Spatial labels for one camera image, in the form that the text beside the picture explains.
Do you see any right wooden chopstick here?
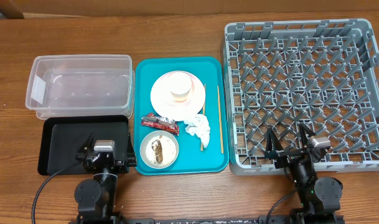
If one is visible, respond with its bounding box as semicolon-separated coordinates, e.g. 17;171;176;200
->
217;85;224;154

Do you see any clear plastic bin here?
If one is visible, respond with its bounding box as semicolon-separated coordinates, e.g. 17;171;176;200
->
25;54;135;119

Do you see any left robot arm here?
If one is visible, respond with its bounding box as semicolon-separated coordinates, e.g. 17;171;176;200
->
74;134;137;223

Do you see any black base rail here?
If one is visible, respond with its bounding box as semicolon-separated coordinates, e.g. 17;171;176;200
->
68;215;345;224

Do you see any grey dishwasher rack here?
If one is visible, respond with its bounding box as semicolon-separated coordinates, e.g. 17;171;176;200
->
222;19;379;175

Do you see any white paper cup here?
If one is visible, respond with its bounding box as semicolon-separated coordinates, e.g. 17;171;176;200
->
167;72;192;101

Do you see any brown food scrap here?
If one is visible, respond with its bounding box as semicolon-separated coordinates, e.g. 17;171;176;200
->
151;139;163;164

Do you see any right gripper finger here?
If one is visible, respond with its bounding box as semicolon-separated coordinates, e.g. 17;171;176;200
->
298;123;316;148
266;128;283;152

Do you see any white napkin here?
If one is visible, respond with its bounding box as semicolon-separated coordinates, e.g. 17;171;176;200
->
184;114;210;148

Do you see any red foil snack wrapper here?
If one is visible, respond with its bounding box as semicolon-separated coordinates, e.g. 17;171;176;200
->
141;113;179;136

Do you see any black plastic tray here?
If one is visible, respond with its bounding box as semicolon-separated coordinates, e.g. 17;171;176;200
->
37;115;129;175

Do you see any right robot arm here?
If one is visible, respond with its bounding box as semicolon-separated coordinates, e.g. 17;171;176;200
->
264;123;345;223

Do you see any grey small bowl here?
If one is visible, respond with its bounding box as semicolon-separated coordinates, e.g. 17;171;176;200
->
139;130;179;169

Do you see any teal serving tray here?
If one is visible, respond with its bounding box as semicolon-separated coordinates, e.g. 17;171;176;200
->
133;56;229;175

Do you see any large pink plate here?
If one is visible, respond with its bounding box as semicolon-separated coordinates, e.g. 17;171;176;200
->
150;70;205;121

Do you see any white rice pile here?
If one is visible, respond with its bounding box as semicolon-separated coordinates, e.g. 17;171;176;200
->
145;136;177;167

